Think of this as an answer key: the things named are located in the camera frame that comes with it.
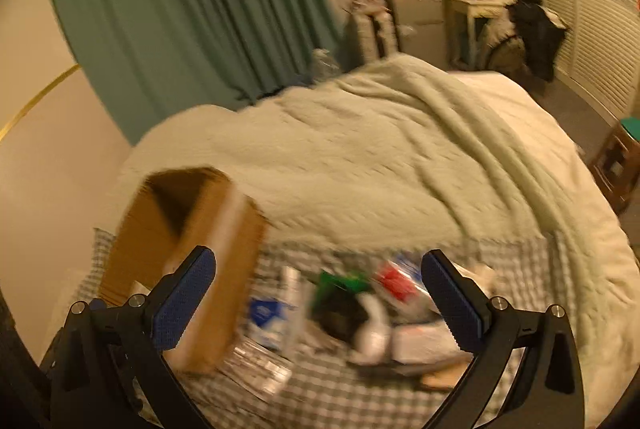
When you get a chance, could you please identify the white pouch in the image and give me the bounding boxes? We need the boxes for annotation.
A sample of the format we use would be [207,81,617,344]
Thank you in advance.
[392,324,471,362]

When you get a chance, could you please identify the wooden stool with green top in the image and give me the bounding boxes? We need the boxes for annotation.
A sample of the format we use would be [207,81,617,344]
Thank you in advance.
[590,116,640,212]

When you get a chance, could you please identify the white bottle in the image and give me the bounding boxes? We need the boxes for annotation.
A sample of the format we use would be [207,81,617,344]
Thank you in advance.
[350,294,393,362]

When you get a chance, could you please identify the grey cabinet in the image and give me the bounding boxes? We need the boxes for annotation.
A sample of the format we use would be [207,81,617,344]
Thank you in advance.
[382,0,451,60]

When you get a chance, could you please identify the green curtain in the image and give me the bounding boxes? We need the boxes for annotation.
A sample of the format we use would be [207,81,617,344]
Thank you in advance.
[40,0,346,145]

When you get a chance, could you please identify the black pouch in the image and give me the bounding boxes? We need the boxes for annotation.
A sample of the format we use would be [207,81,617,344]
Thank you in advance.
[315,291,371,342]

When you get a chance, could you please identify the black clothes pile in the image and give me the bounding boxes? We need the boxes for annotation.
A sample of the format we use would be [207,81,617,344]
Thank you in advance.
[505,0,566,82]

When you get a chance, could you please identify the clear plastic bottle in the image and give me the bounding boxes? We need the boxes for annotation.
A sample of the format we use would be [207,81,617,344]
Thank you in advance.
[312,49,341,82]

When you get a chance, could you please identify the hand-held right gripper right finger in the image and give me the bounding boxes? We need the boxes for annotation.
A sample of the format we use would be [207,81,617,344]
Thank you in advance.
[421,249,586,429]

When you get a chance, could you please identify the grey checkered bedsheet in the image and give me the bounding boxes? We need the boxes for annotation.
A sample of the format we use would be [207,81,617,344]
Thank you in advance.
[75,229,576,429]

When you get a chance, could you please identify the white and blue packet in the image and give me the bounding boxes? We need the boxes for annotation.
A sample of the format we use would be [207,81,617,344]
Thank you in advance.
[248,296,288,350]

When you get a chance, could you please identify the white tube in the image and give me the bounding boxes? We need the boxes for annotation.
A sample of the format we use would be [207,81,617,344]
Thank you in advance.
[280,266,303,350]

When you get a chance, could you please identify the white louvered wardrobe door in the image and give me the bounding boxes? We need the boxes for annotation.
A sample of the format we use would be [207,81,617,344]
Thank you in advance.
[525,0,640,120]

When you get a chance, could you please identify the brown cardboard box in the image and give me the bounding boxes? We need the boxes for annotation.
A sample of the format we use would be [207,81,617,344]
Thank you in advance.
[97,166,271,375]

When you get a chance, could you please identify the cream side table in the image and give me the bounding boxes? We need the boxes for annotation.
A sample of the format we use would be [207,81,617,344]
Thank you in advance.
[442,0,518,70]

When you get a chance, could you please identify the cream knitted blanket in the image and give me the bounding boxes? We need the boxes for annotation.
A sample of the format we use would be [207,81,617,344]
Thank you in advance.
[115,56,640,340]

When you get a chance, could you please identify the red and white packet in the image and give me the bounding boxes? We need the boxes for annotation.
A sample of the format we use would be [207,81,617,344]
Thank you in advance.
[375,259,431,310]

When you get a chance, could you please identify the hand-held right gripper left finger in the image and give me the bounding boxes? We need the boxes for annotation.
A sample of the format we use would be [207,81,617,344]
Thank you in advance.
[50,245,217,429]

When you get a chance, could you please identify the clear plastic package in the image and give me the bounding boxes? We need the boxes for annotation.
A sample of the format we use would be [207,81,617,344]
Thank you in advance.
[220,339,293,397]

